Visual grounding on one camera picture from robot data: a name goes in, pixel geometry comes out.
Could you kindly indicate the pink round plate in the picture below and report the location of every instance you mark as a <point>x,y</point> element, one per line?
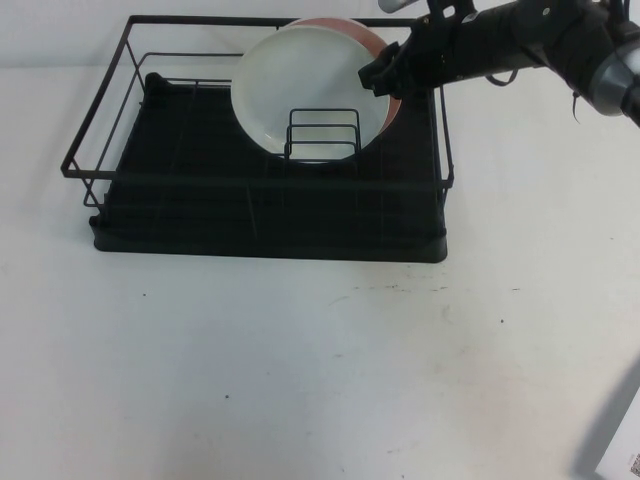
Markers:
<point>350,26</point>

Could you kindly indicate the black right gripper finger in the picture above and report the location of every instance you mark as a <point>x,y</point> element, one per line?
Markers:
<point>387,89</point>
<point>377,65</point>

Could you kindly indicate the white round plate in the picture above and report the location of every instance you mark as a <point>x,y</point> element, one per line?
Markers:
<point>300,75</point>

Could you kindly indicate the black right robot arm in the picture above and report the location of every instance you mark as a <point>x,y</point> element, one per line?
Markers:
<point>550,35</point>

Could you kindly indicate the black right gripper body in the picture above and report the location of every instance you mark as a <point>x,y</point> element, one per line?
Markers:
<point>435,55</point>

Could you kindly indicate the black plastic drip tray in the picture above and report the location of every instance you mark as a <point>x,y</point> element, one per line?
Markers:
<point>210,220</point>

